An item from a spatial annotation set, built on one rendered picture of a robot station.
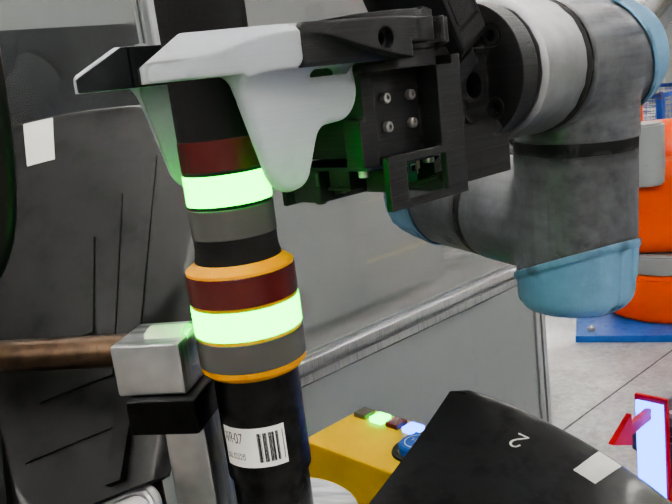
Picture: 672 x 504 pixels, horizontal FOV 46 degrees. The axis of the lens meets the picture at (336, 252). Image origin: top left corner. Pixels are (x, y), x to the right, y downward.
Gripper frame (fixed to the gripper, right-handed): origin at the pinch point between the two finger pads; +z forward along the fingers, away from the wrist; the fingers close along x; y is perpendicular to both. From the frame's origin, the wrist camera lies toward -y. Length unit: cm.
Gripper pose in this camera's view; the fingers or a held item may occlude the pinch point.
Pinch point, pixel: (136, 56)
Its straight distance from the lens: 29.7
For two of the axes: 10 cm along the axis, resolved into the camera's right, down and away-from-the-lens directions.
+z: -7.2, 2.3, -6.6
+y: 1.1, 9.7, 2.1
